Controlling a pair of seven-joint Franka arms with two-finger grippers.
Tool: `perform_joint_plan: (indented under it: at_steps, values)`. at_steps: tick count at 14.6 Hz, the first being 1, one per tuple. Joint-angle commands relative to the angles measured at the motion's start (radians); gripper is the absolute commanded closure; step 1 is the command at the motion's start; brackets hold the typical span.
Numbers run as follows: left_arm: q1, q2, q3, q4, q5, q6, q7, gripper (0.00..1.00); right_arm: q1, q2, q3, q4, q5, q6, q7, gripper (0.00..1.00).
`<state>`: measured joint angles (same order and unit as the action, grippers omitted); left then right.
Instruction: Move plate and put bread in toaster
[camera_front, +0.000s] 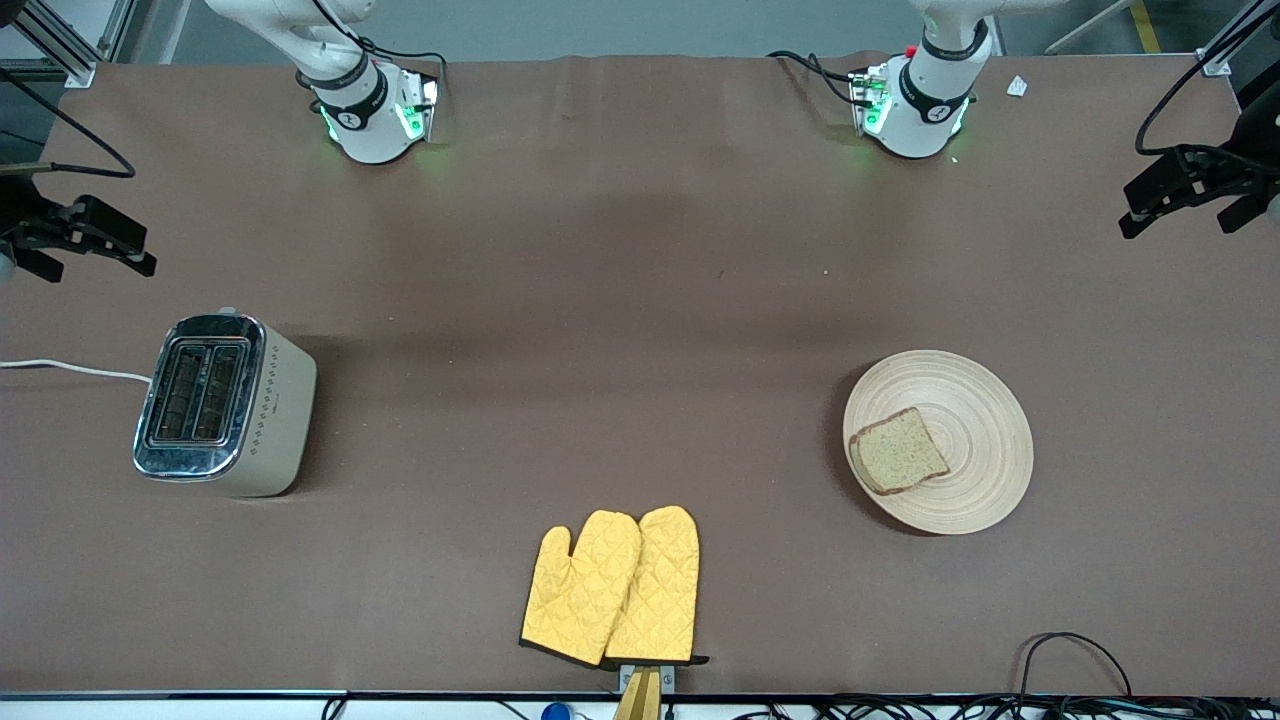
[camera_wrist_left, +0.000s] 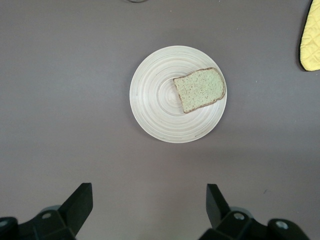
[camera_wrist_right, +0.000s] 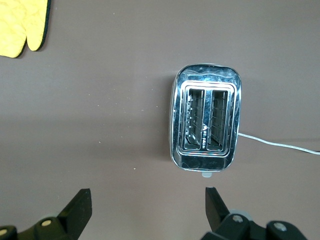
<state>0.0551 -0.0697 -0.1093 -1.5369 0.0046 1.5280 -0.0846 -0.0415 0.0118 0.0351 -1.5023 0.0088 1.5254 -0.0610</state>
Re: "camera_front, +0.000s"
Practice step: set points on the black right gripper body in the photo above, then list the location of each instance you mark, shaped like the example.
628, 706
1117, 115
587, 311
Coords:
22, 222

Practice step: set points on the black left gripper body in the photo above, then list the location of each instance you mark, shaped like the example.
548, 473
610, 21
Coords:
1243, 172

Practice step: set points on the round light wooden plate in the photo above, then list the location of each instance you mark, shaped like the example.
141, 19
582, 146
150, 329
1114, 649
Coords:
980, 440

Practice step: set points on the brown bread slice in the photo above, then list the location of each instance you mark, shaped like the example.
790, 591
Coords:
900, 452

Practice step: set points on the beige chrome two-slot toaster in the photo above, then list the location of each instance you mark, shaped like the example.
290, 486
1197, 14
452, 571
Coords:
270, 420

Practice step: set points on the small white paper scrap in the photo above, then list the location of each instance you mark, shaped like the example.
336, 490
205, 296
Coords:
1017, 87

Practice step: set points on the brown table cover cloth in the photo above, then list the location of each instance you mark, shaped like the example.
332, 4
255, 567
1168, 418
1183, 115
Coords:
640, 250

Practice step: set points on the yellow quilted oven mitt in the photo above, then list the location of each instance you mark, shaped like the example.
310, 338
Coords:
575, 595
662, 585

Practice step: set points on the small blue round object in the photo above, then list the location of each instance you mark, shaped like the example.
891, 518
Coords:
555, 712

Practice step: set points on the aluminium frame profile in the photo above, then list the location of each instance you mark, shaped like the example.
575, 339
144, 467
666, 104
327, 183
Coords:
70, 55
1228, 50

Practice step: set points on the grey bracket with wooden strips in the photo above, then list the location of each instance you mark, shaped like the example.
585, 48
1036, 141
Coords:
640, 695

